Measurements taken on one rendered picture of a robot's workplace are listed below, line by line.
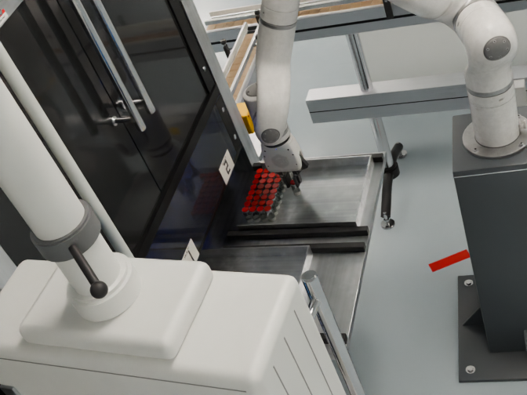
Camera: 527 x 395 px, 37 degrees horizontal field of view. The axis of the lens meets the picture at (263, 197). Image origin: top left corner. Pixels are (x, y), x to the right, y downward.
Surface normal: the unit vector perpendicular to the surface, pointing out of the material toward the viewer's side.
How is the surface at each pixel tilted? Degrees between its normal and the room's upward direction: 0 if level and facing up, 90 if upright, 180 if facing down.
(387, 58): 90
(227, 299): 0
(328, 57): 0
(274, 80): 48
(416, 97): 90
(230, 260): 0
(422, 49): 90
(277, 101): 62
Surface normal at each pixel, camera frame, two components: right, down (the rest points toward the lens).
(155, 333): -0.30, -0.71
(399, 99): -0.24, 0.70
